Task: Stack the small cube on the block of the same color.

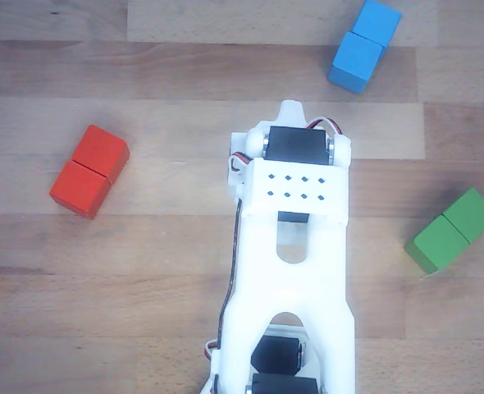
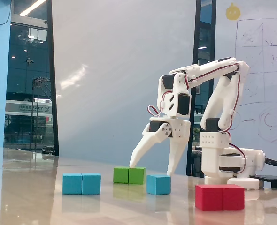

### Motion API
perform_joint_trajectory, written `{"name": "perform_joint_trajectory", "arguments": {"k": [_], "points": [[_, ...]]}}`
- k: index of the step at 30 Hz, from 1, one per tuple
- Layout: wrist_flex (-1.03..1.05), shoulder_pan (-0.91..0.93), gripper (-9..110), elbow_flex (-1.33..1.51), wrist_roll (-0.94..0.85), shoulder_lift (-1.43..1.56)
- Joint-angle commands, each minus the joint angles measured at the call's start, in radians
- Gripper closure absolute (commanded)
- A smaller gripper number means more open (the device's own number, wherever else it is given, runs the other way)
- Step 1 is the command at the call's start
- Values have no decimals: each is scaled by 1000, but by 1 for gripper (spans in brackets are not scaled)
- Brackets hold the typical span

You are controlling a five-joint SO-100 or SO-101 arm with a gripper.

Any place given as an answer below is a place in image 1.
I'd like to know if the long blue wooden block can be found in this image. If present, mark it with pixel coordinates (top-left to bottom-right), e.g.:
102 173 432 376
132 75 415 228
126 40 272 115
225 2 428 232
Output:
327 0 403 95

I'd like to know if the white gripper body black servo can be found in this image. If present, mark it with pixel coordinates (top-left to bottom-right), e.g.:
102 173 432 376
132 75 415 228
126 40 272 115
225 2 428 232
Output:
226 130 251 200

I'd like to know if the long green wooden block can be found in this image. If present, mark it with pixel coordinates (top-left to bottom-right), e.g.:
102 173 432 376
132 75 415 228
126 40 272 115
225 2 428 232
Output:
404 187 484 275

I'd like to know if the long red wooden block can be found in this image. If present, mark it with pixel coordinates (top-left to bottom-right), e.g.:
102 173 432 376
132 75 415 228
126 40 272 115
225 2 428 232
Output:
48 125 130 220

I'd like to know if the black forearm servo cable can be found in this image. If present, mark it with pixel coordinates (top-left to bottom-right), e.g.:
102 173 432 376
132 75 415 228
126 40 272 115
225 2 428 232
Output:
203 196 245 364

